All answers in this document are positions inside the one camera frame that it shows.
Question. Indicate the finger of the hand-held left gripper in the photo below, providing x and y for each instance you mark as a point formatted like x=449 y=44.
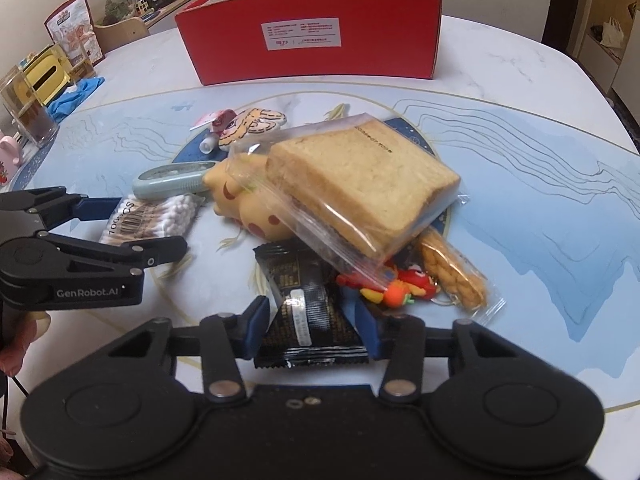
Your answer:
x=150 y=250
x=100 y=208

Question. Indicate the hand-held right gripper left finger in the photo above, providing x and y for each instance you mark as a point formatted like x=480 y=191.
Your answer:
x=255 y=327

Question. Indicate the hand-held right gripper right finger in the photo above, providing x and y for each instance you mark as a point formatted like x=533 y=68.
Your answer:
x=369 y=335

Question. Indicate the cotton swab pack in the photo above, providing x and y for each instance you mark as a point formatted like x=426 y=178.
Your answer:
x=165 y=215

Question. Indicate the black snack packet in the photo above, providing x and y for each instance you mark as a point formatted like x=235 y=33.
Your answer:
x=300 y=280

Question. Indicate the pale green handheld device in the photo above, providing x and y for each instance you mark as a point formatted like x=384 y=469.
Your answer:
x=165 y=180

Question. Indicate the pink white sachet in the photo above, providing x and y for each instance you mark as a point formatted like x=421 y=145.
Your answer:
x=210 y=119

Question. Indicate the bagged sliced bread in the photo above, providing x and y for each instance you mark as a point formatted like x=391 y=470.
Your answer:
x=360 y=175

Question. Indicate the red cardboard box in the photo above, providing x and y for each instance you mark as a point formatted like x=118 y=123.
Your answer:
x=310 y=60

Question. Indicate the person's left hand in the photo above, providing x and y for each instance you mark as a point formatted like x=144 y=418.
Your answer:
x=30 y=332

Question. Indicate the yellow squishy toy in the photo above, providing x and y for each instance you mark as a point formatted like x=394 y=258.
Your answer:
x=230 y=195

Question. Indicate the breadstick packet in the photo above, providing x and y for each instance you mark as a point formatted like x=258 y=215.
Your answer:
x=450 y=270

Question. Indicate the blue cloth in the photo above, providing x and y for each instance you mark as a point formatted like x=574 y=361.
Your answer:
x=75 y=97

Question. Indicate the glass jar with brown sticks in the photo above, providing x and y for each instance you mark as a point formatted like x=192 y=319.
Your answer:
x=30 y=115

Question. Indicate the small white tube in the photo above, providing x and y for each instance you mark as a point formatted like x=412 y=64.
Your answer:
x=209 y=144

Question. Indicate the yellow tissue box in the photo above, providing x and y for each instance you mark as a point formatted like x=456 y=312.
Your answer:
x=47 y=72

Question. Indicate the tiger cartoon card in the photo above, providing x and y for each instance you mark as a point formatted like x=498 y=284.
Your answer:
x=260 y=122

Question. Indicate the small wooden child's chair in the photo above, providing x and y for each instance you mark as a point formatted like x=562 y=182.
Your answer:
x=122 y=32

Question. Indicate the printed snack bag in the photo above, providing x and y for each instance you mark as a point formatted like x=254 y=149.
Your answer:
x=72 y=25

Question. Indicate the potted plant terrarium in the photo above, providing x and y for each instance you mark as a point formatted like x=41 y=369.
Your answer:
x=117 y=10

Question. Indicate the white shoe cabinet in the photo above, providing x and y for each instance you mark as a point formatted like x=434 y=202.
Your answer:
x=607 y=55

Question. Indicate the white carrier bag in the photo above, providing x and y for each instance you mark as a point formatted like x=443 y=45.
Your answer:
x=611 y=32

